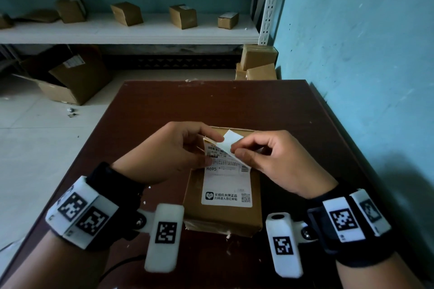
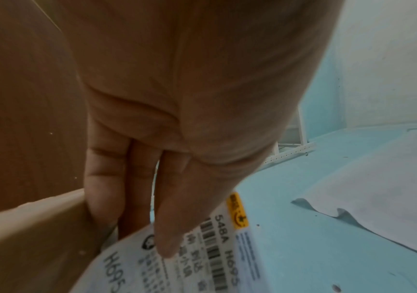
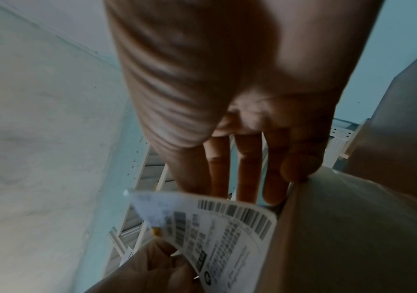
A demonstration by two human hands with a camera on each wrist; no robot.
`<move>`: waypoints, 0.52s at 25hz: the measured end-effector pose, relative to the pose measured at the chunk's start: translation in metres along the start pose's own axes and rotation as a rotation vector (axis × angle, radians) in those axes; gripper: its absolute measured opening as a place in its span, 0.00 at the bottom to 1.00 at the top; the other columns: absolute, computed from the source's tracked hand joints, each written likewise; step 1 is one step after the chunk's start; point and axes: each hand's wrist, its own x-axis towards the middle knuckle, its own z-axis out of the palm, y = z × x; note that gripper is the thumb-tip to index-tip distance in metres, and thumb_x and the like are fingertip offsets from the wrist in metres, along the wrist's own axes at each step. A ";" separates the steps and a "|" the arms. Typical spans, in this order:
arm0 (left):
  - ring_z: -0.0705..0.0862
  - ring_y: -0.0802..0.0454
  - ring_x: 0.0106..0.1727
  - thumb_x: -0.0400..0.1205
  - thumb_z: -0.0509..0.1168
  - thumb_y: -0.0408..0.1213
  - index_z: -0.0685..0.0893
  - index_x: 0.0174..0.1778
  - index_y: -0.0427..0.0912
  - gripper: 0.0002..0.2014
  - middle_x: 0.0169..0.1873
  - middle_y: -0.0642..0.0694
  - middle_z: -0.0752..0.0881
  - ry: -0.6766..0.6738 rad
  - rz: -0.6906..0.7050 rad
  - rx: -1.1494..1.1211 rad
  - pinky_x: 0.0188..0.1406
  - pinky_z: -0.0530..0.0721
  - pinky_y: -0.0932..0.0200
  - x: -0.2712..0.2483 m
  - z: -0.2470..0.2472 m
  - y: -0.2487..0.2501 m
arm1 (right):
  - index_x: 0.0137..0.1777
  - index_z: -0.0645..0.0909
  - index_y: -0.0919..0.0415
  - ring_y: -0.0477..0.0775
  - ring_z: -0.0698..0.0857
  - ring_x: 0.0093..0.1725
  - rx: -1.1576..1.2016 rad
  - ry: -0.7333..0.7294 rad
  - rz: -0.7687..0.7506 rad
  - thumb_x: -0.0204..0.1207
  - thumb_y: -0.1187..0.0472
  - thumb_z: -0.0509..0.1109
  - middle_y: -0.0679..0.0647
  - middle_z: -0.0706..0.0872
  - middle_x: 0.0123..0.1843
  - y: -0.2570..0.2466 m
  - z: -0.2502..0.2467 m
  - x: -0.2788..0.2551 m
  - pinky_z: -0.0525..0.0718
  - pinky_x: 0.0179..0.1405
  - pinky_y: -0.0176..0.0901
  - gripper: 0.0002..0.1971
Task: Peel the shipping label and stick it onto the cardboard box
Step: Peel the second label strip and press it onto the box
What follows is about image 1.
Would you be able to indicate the black wristband, marker tiles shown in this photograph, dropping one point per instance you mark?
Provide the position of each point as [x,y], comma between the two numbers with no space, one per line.
[349,221]
[84,214]

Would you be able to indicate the brown cardboard box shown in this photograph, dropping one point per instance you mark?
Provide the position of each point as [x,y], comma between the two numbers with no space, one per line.
[223,217]

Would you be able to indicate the white metal shelf rack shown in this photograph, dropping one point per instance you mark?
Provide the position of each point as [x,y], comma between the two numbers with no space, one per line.
[135,28]

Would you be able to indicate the white marker cube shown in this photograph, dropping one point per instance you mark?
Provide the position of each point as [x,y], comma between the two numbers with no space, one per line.
[283,248]

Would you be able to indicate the white paper scrap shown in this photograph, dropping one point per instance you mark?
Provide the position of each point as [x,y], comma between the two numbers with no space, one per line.
[12,246]

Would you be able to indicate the person's left hand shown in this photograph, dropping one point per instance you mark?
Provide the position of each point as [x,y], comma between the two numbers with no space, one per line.
[162,153]

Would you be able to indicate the person's right forearm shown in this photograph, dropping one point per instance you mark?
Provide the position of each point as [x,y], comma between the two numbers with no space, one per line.
[376,275]

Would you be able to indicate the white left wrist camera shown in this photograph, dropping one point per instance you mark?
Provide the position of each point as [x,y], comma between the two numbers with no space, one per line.
[164,238]

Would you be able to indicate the white shipping label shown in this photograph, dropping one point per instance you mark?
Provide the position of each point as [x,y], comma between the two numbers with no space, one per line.
[227,187]

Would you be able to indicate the black right wristband, marker tiles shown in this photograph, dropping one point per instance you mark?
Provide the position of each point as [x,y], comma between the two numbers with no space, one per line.
[349,221]

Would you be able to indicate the large open cardboard carton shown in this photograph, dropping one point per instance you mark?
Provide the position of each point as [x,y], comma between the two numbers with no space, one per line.
[83,80]

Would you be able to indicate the taped brown stacked parcel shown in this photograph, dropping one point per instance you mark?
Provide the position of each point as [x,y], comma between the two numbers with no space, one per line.
[258,56]
[261,72]
[240,73]

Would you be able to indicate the person's left forearm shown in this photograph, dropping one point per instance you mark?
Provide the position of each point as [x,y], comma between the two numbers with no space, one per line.
[57,265]

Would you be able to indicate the small metal floor debris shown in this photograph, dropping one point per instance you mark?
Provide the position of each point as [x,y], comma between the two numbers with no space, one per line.
[70,110]

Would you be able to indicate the row of small brown parcels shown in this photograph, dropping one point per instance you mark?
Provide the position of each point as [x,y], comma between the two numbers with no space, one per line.
[127,14]

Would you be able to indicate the translucent label backing paper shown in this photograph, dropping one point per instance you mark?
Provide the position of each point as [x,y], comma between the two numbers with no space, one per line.
[229,139]

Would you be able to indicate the black left wristband, marker tiles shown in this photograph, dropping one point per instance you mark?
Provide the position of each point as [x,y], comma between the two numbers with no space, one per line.
[84,214]

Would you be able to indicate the person's right hand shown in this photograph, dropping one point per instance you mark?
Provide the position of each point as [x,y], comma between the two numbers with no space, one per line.
[291,163]

